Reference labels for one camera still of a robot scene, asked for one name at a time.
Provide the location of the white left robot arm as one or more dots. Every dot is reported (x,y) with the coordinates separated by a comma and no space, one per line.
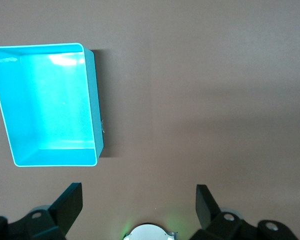
(150,233)

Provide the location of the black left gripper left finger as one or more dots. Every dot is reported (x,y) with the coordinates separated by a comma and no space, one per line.
(65,207)

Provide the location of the teal plastic storage bin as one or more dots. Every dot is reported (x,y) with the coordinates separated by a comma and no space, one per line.
(47,105)

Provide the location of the brown table mat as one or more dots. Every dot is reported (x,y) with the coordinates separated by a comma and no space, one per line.
(202,100)

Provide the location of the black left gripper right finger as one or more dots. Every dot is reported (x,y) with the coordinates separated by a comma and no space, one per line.
(207,210)

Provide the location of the small chrome bumper piece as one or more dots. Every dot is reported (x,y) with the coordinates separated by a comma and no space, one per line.
(103,126)

